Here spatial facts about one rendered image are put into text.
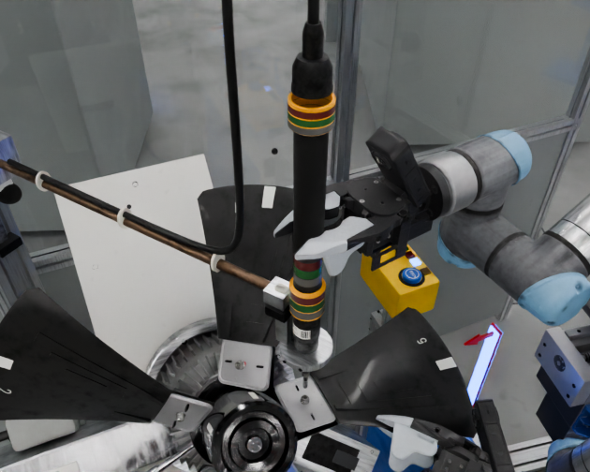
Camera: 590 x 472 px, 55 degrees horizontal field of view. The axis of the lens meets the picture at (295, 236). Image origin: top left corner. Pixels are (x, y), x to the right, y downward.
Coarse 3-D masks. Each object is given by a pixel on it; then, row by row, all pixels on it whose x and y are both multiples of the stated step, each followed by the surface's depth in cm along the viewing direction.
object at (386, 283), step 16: (384, 256) 123; (416, 256) 123; (368, 272) 126; (384, 272) 120; (400, 272) 120; (384, 288) 121; (400, 288) 116; (416, 288) 116; (432, 288) 118; (384, 304) 123; (400, 304) 117; (416, 304) 120; (432, 304) 122
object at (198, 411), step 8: (168, 400) 75; (176, 400) 75; (184, 400) 75; (192, 400) 75; (168, 408) 77; (176, 408) 77; (184, 408) 77; (192, 408) 77; (200, 408) 76; (208, 408) 76; (160, 416) 79; (168, 416) 79; (192, 416) 78; (200, 416) 78; (168, 424) 80; (176, 424) 80; (184, 424) 80; (192, 424) 80
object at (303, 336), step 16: (304, 32) 46; (320, 32) 46; (304, 48) 47; (320, 48) 47; (304, 64) 47; (320, 64) 47; (304, 80) 47; (320, 80) 47; (304, 96) 48; (320, 96) 48; (304, 336) 70; (304, 352) 72
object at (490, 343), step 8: (496, 336) 93; (488, 344) 96; (480, 352) 99; (488, 352) 97; (480, 360) 99; (488, 360) 97; (480, 368) 100; (472, 376) 104; (480, 376) 101; (472, 384) 104; (472, 392) 105; (472, 400) 106
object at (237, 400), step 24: (216, 384) 84; (216, 408) 77; (240, 408) 74; (264, 408) 75; (192, 432) 83; (216, 432) 73; (240, 432) 74; (264, 432) 76; (288, 432) 76; (216, 456) 73; (240, 456) 74; (264, 456) 75; (288, 456) 76
